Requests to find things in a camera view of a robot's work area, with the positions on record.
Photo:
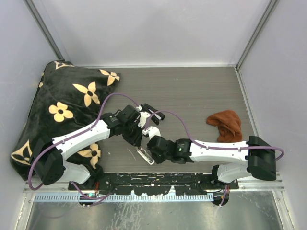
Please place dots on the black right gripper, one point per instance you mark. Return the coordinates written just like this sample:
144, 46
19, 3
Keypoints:
158, 160

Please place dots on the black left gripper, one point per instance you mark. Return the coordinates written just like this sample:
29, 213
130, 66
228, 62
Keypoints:
135, 140

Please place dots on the black stapler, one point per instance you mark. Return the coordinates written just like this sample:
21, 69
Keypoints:
156, 117

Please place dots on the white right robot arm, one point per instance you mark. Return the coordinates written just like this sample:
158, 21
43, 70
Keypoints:
236, 160

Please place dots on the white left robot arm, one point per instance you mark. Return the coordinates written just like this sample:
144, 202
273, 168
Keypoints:
50, 155

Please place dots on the black floral cushion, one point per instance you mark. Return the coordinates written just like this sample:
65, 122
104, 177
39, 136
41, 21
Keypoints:
68, 98

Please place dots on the orange brown cloth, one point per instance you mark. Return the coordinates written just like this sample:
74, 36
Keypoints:
228, 124

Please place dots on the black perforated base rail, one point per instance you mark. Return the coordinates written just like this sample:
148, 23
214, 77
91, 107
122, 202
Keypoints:
183, 183

